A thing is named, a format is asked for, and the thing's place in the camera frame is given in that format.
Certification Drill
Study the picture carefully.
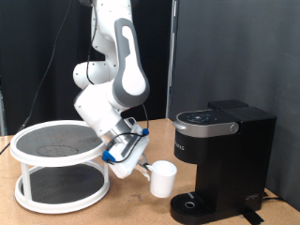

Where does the black tape strip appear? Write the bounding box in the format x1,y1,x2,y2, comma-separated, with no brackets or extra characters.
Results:
239,206,265,225

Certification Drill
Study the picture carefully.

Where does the grey partition panel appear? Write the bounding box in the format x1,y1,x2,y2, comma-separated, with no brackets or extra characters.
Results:
172,0,300,212

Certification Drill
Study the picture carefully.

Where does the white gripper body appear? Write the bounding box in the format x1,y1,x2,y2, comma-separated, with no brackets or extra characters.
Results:
107,123,151,180

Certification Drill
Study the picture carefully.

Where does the black power cord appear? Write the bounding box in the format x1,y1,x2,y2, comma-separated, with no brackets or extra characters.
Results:
262,190,286,203

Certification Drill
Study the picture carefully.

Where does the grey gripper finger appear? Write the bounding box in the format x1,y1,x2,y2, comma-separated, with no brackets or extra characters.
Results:
134,164,152,183
139,153,154,170

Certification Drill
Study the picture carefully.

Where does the vertical metal post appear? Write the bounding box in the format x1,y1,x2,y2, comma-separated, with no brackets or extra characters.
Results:
165,0,180,120

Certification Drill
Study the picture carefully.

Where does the white mug green handle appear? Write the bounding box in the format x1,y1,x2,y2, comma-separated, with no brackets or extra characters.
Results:
144,159,178,199

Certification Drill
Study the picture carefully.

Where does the white two-tier turntable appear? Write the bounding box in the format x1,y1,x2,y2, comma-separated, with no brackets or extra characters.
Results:
8,119,112,215

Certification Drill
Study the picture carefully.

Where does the black curtain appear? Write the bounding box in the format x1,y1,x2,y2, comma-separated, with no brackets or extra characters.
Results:
0,0,173,137

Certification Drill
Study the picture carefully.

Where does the black Keurig coffee machine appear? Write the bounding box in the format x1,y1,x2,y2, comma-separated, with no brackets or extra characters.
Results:
169,98,278,225

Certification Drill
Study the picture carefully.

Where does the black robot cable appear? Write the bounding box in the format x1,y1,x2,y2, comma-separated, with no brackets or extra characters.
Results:
0,0,150,164

